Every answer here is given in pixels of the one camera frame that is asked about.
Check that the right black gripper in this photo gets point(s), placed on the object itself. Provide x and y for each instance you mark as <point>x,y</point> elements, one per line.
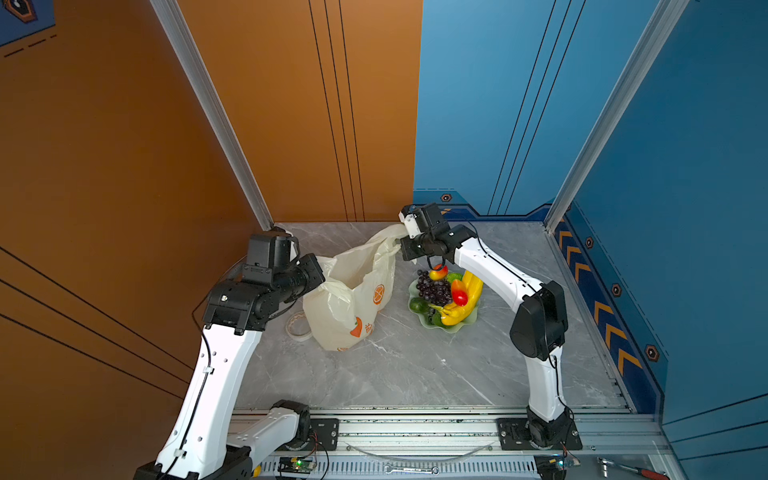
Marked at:
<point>406,249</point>

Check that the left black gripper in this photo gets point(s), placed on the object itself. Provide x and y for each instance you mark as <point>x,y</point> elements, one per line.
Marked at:
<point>312,269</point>

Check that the red yellow mango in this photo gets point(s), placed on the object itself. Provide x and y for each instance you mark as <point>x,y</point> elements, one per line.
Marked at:
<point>438,273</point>

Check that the cream plastic bag orange print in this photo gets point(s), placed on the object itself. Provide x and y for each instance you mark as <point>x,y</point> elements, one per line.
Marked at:
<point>358,284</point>

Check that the yellow banana bunch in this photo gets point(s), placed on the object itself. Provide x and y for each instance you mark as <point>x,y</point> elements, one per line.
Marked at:
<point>452,315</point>

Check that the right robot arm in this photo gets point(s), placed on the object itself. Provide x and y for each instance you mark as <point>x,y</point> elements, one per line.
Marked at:
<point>540,316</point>

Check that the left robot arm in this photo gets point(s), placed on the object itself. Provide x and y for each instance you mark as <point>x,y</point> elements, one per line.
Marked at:
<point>235,318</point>

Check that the clear tape roll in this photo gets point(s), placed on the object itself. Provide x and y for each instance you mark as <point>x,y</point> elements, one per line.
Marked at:
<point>298,329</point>

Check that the dark purple grape bunch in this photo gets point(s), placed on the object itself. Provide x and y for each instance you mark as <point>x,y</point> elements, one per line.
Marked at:
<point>436,292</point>

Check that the red orange mango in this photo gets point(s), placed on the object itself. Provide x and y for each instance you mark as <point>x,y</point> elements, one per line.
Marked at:
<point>459,293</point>

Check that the green avocado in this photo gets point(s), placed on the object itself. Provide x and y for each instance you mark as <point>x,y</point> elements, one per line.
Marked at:
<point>419,306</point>

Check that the light green fruit plate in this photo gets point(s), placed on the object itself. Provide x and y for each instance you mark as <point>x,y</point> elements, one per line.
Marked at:
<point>433,319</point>

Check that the green circuit board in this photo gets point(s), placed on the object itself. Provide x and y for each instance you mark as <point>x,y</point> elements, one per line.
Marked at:
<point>296,467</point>

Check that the silver wrench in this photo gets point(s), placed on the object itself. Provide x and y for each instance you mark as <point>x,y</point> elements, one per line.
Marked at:
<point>404,469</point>

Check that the small right circuit board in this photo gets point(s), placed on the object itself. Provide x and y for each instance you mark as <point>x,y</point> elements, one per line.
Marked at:
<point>555,468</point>

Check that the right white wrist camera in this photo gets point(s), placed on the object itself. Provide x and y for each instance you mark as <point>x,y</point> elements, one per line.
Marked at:
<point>408,218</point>

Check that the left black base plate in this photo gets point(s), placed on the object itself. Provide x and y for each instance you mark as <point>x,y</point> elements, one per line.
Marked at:
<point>323,430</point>

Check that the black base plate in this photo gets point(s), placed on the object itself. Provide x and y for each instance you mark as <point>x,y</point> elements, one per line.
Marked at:
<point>535,434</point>
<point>323,430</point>

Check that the aluminium rail frame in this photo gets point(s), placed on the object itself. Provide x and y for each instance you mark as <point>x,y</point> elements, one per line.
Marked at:
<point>463,443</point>

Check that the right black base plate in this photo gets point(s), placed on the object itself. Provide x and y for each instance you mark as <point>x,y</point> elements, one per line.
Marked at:
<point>535,434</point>

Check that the red handled tool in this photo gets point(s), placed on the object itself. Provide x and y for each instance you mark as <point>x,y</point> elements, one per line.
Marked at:
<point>605,465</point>

